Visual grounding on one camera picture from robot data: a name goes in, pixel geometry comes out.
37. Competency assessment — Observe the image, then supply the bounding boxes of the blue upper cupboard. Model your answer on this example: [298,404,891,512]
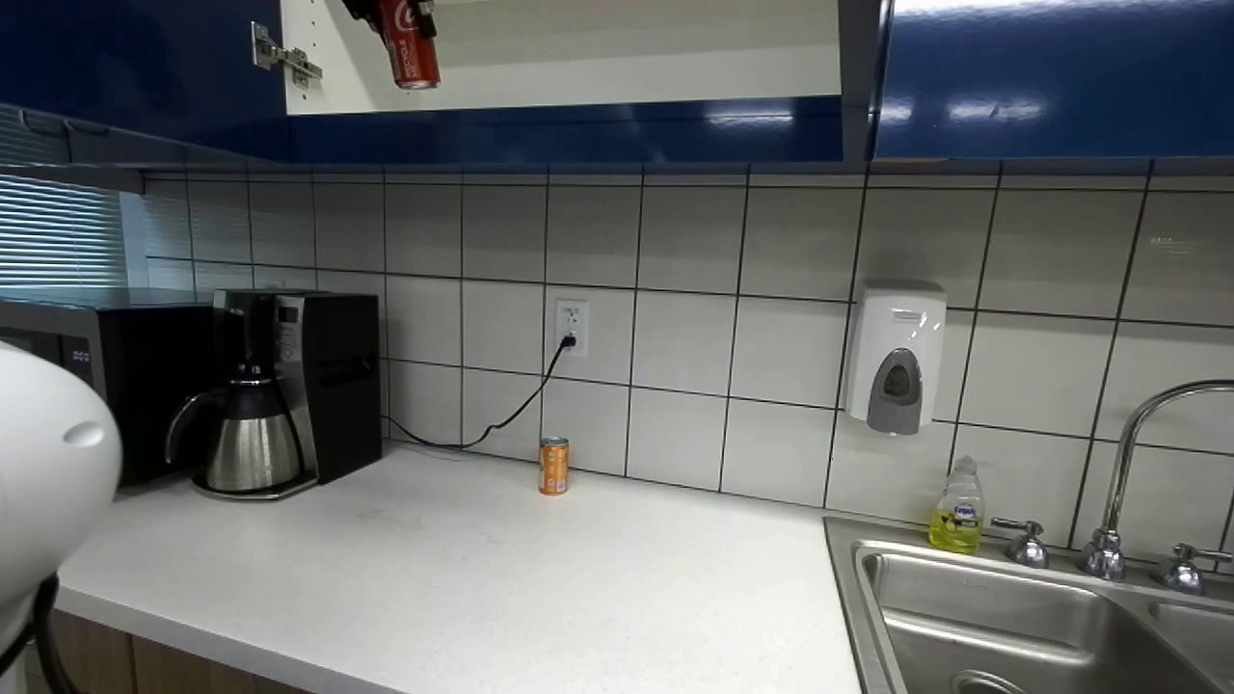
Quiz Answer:
[0,0,1234,171]

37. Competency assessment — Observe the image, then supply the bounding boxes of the white wall outlet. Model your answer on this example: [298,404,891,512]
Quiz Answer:
[550,296,588,358]

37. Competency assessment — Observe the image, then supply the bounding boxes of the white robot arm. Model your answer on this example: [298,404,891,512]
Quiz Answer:
[0,342,123,611]

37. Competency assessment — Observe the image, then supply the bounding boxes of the red soda can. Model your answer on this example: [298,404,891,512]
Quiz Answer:
[378,0,438,89]

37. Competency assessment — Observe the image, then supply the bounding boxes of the stainless steel sink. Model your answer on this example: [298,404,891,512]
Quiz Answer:
[822,518,1234,694]

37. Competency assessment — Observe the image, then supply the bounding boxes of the black steel coffee maker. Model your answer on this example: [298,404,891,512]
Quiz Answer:
[211,291,381,498]

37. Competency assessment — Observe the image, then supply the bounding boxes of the metal cupboard hinge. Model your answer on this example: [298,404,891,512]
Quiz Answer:
[252,25,319,86]

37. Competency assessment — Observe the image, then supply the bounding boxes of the yellow dish soap bottle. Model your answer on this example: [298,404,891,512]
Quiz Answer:
[924,458,983,557]

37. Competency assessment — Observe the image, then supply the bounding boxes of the black microwave oven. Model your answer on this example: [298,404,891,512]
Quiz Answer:
[0,295,216,485]

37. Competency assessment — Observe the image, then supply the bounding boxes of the white soap dispenser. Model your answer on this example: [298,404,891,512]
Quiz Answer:
[844,281,948,437]

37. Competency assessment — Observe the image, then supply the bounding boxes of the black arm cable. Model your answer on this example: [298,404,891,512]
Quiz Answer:
[0,572,82,694]

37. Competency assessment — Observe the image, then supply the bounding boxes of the chrome sink faucet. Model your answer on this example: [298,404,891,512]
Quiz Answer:
[989,374,1234,594]

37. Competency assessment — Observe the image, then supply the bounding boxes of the steel coffee carafe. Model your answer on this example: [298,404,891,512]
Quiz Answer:
[160,374,310,498]

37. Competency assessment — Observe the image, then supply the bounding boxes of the black power cord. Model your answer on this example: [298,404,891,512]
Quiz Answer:
[378,333,579,454]

